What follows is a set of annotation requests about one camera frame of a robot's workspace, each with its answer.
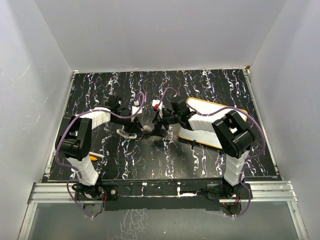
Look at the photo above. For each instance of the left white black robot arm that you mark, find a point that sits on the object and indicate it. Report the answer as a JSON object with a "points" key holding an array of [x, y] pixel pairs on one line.
{"points": [[74, 138]]}

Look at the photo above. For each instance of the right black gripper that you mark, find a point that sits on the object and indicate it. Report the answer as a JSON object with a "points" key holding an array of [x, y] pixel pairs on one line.
{"points": [[157, 130]]}

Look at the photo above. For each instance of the aluminium frame rail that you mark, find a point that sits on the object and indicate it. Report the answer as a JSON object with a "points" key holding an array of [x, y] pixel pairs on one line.
{"points": [[262, 191]]}

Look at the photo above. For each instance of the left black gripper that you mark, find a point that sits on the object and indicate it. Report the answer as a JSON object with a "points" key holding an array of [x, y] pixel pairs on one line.
{"points": [[133, 127]]}

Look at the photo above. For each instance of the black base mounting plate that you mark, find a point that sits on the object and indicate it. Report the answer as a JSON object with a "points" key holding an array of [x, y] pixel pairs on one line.
{"points": [[169, 194]]}

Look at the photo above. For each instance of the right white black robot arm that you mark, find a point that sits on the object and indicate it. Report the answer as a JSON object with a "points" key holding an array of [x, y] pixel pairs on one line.
{"points": [[214, 125]]}

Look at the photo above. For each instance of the orange framed whiteboard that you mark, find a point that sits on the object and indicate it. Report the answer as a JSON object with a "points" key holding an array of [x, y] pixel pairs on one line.
{"points": [[202, 130]]}

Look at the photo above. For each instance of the yellow marker cap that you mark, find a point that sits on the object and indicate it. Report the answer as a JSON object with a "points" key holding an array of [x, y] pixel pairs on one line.
{"points": [[93, 158]]}

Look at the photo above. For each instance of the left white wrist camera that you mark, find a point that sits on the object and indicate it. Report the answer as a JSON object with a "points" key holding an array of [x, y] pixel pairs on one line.
{"points": [[137, 108]]}

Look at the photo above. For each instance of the white marker pen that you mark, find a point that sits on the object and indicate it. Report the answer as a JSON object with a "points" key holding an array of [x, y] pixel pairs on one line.
{"points": [[96, 155]]}

